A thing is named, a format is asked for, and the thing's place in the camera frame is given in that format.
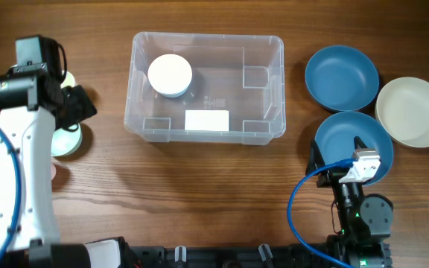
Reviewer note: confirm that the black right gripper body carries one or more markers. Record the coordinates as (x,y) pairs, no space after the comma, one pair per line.
(330,177)

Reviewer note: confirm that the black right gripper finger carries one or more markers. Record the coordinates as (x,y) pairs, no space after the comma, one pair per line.
(315,160)
(359,144)

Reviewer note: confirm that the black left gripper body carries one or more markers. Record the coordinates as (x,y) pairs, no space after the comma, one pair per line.
(78,107)

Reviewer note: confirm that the mint green small bowl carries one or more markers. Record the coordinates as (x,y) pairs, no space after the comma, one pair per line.
(65,142)

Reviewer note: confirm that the pink small bowl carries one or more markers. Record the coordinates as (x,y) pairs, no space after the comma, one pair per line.
(170,69)

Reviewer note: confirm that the light blue small bowl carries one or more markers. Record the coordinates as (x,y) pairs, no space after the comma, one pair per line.
(171,91)

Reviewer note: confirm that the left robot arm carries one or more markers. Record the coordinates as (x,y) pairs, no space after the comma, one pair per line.
(29,233)

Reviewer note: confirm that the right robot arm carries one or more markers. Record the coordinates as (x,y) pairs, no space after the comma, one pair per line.
(365,220)

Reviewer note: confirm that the pale green cup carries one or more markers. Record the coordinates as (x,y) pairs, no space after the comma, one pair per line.
(68,81)

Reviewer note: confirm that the cream bowl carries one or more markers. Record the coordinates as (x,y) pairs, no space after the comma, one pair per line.
(402,108)

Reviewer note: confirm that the pink cup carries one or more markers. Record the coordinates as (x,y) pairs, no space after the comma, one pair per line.
(53,171)

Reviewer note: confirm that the clear plastic storage bin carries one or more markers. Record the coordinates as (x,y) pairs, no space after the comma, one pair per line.
(243,74)

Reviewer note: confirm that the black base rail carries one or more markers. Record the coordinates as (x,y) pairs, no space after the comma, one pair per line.
(262,256)

